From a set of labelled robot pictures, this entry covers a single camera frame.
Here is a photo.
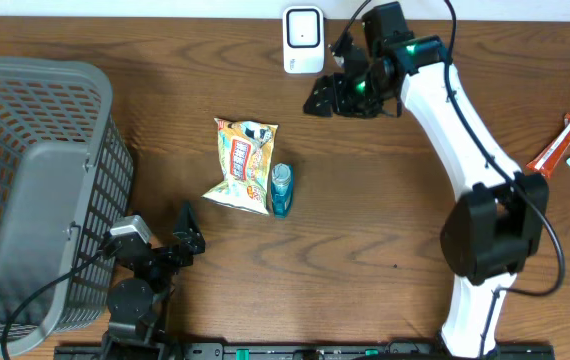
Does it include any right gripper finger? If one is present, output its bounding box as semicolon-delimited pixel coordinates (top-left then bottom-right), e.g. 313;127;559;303
329;30;353;68
303;75;336;117

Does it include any yellow snack bag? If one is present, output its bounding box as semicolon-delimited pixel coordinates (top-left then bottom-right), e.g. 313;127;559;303
202;117;278;215

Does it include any blue mouthwash bottle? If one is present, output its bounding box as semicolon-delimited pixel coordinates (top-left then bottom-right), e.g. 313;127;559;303
271;163;294;218

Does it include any red snack bar wrapper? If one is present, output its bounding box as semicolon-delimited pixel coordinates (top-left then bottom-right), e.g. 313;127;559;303
526;113;570;178

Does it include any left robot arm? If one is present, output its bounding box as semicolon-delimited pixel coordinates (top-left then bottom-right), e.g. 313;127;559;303
100;202;206;359

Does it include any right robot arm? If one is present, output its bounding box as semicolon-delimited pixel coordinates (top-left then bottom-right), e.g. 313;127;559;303
304;29;553;359

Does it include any grey plastic shopping basket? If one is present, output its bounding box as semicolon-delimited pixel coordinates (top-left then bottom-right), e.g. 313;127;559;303
0;57;134;355

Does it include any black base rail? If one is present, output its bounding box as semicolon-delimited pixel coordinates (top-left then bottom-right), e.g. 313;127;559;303
53;341;557;360

